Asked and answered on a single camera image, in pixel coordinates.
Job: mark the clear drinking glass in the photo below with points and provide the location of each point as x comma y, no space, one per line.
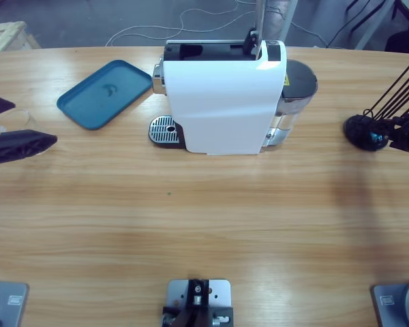
24,121

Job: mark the silver coffee machine lever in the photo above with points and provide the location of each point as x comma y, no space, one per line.
259,20

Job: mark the blue coffee capsule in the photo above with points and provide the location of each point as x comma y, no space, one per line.
376,136

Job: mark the white capsule coffee machine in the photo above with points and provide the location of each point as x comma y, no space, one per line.
221,109

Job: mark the black capsule holder with rods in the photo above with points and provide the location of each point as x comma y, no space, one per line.
356,136

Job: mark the pale wooden crate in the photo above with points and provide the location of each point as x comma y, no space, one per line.
7,35

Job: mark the black office chair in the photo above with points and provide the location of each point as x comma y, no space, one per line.
404,42

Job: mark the teal plastic tray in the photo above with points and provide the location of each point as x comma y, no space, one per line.
102,95

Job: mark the clear water tank dark lid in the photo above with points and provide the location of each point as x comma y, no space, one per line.
298,80

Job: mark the yellow warning sticker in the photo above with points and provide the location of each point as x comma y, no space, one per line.
286,80

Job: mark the black drip tray metal grate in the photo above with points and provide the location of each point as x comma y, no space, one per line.
163,131

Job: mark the white metal frame leg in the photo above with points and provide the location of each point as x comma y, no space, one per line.
375,25
289,24

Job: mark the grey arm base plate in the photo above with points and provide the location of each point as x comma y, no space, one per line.
7,303
395,303

